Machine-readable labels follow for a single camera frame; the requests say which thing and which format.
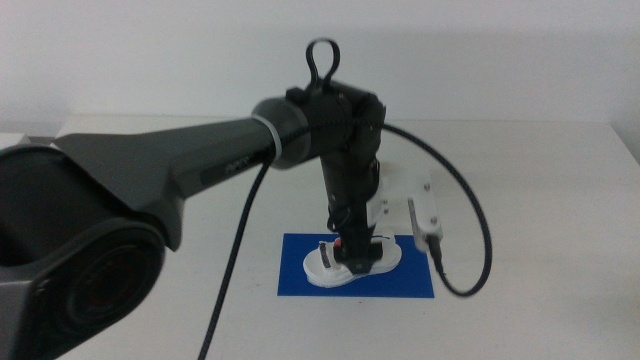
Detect black braided cable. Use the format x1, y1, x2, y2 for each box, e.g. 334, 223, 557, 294
197, 119, 494, 360

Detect white zip tie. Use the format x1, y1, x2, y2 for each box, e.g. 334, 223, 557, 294
251, 113, 284, 162

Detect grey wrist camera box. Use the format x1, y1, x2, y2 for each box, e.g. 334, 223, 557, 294
407, 197, 445, 254

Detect blue rectangular mat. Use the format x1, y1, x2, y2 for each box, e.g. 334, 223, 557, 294
277, 232, 435, 299

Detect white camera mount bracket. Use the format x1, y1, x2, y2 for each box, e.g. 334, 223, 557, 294
366, 167, 434, 237

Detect white strapped sneaker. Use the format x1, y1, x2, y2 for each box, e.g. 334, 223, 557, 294
302, 231, 403, 289

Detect black looped cable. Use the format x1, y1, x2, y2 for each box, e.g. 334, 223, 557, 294
305, 38, 342, 94

